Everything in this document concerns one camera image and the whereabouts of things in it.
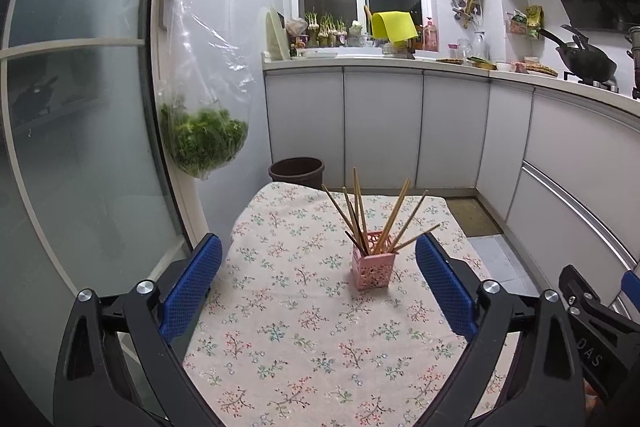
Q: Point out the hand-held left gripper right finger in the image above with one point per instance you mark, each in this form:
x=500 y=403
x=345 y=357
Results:
x=445 y=287

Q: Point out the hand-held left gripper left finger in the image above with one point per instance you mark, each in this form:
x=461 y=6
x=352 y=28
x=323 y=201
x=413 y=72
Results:
x=192 y=287

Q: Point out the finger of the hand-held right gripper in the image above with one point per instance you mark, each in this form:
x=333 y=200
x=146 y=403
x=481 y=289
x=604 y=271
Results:
x=580 y=289
x=632 y=284

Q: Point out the pink perforated utensil holder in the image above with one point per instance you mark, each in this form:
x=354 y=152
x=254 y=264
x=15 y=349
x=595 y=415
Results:
x=372 y=269

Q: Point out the bundle of bamboo chopsticks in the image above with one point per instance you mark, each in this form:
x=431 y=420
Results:
x=395 y=212

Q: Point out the brown floor mat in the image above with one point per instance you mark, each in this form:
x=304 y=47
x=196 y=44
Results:
x=472 y=217

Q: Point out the floral tablecloth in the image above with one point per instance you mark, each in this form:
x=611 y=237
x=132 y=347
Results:
x=300 y=307

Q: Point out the plastic bag of greens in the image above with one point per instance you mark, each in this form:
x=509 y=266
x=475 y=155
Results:
x=200 y=137

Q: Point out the dark brown trash bin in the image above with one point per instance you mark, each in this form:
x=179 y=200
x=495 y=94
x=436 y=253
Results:
x=295 y=169

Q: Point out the black gas stove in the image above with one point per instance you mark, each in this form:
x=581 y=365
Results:
x=595 y=84

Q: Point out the frosted glass sliding door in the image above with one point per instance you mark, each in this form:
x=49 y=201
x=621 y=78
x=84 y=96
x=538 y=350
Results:
x=75 y=107

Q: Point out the black wok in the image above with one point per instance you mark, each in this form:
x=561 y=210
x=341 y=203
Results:
x=590 y=64

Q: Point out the steel steamer pot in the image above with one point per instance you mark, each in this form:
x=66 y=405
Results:
x=635 y=57

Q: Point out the glass jar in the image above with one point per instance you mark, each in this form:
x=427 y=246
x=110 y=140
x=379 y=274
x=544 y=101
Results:
x=480 y=47

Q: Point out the pink soap bottle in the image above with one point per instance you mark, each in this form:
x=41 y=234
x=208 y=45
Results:
x=431 y=37

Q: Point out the pale cutting board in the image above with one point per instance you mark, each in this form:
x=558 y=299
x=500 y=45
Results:
x=275 y=37

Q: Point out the yellow cloth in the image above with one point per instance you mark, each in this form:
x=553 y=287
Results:
x=395 y=26

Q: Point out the green yellow snack packet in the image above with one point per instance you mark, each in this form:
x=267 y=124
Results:
x=534 y=19

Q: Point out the row of sprouting garlic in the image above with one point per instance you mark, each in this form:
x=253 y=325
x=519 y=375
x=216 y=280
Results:
x=325 y=32

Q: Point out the water heater pipes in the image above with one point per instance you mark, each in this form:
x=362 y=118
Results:
x=465 y=4

